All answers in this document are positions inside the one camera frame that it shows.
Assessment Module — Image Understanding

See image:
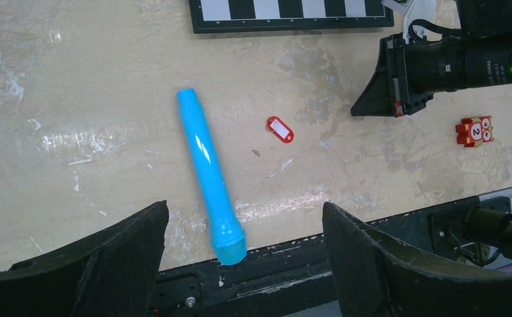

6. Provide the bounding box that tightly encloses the black base bar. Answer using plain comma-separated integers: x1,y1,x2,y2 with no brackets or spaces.
148,197,512,316

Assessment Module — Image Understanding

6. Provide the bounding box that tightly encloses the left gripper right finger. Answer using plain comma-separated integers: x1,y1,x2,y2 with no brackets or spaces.
322,202,512,316

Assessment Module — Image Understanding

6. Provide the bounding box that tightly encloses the red key tag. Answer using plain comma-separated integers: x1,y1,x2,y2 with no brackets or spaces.
266,116,294,143

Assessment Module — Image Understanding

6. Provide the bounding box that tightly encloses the red owl toy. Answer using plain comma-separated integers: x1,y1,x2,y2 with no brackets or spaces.
455,116,494,147

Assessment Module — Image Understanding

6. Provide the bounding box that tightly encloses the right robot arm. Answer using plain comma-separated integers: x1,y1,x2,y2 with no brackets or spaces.
351,1,512,267

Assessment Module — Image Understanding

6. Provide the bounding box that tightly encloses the blue plastic flashlight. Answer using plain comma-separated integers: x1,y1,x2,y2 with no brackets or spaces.
176,88,247,265

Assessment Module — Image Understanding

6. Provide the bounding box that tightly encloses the black white chessboard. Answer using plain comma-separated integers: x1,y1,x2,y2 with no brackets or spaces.
188,0,395,34

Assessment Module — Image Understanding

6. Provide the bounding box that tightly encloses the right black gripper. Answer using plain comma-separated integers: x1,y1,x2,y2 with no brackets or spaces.
350,33,433,118

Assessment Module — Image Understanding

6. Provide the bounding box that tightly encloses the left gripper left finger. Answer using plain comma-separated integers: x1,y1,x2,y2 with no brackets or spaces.
0,201,169,316

